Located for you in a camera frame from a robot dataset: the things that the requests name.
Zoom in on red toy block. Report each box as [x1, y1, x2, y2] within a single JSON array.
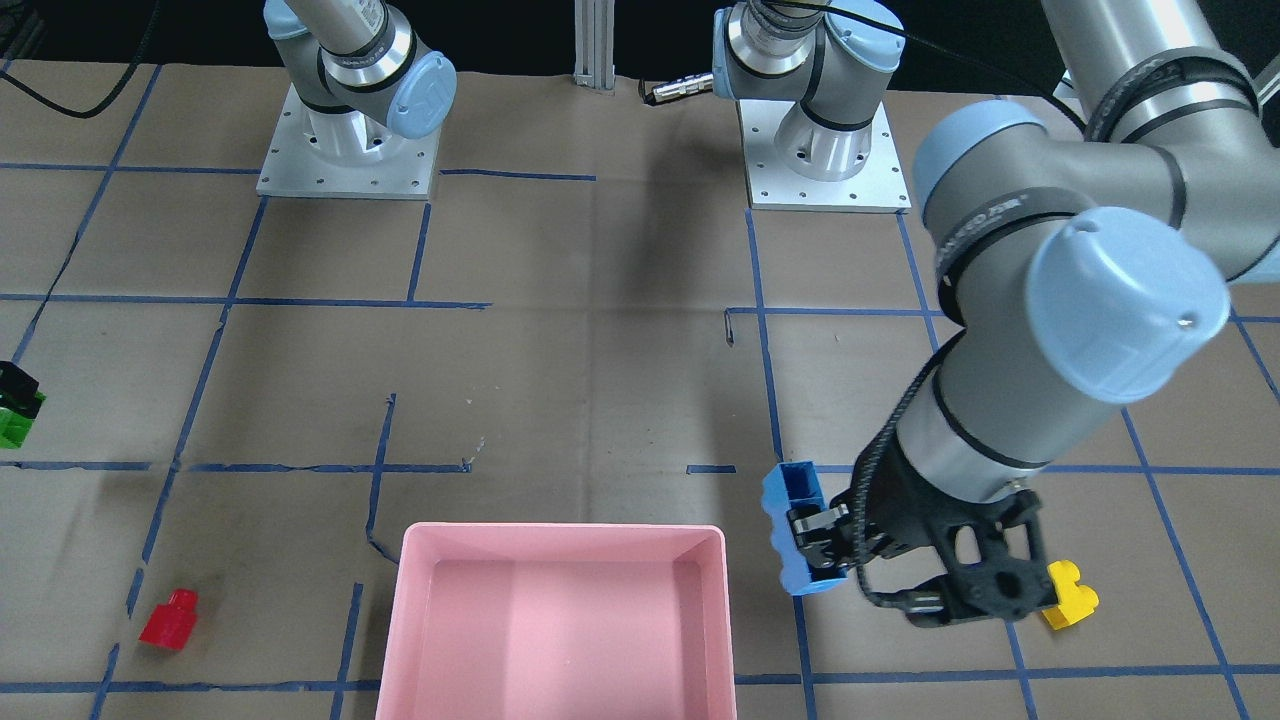
[[138, 588, 198, 652]]

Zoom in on pink plastic box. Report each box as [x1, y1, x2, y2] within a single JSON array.
[[376, 521, 739, 719]]

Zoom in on yellow toy block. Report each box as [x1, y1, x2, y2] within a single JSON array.
[[1039, 559, 1100, 632]]

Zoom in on blue toy block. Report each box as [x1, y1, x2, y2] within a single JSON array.
[[762, 461, 852, 597]]

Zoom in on green toy block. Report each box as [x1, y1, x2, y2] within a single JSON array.
[[1, 392, 46, 448]]

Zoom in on aluminium frame post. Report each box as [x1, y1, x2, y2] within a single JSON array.
[[572, 0, 616, 94]]

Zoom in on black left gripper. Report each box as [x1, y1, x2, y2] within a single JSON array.
[[786, 439, 1059, 626]]

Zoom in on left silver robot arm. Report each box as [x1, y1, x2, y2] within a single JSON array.
[[762, 1, 1277, 628]]

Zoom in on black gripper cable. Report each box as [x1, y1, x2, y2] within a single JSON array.
[[0, 0, 166, 119]]

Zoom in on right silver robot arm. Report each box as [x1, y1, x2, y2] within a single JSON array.
[[262, 1, 457, 141]]

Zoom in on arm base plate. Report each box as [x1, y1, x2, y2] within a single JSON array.
[[256, 86, 442, 201], [736, 99, 913, 213]]

